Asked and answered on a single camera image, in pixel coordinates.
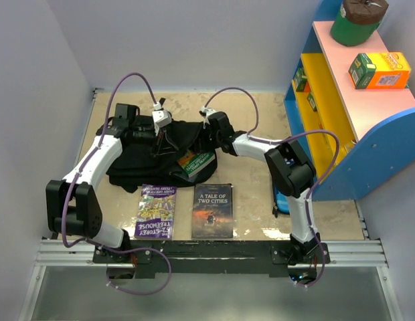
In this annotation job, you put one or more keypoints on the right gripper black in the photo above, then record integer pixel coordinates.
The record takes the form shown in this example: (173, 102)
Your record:
(207, 128)

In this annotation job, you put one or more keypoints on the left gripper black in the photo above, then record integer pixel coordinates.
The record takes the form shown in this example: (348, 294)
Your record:
(162, 144)

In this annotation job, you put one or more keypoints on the black student backpack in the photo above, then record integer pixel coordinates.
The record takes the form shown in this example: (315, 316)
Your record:
(136, 166)

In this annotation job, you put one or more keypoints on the green 104-storey treehouse book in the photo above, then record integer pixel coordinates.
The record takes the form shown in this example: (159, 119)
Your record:
(194, 162)

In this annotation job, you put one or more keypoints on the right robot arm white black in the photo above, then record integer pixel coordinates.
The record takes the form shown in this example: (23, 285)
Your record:
(290, 168)

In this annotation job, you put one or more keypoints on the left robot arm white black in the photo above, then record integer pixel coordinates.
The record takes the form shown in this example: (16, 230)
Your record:
(72, 206)

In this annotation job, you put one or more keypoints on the tale of two cities book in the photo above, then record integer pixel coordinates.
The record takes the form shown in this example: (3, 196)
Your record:
(212, 215)

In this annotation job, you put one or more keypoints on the purple 52-storey treehouse book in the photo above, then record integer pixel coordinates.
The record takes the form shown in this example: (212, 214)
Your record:
(156, 211)

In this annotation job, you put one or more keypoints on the blue pencil case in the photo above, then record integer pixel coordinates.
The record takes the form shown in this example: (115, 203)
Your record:
(280, 204)

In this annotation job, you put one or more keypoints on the small green box upper shelf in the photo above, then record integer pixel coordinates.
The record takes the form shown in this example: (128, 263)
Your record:
(301, 81)

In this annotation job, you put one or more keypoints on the small green box shelf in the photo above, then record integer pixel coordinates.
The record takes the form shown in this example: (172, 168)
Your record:
(312, 102)
(301, 81)

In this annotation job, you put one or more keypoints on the small green box lower shelf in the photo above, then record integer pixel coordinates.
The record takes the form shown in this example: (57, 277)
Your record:
(312, 102)

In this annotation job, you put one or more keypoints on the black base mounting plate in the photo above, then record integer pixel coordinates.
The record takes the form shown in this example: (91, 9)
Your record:
(273, 258)

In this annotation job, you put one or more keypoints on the colourful wooden shelf unit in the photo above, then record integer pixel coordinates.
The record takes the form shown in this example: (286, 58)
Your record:
(357, 139)

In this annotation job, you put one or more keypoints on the orange green crayon box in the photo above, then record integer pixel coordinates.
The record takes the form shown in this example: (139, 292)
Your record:
(379, 71)

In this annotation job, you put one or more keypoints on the green brown cylinder container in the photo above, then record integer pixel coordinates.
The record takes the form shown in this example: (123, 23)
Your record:
(357, 20)

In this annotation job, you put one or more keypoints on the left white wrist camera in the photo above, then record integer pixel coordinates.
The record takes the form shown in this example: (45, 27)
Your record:
(161, 118)

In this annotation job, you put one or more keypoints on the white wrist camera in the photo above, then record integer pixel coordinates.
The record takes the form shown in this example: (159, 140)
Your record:
(161, 118)
(205, 111)

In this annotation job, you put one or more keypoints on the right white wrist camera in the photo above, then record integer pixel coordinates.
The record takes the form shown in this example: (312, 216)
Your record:
(205, 111)

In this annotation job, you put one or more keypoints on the aluminium rail frame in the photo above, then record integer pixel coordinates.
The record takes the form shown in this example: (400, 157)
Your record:
(354, 286)

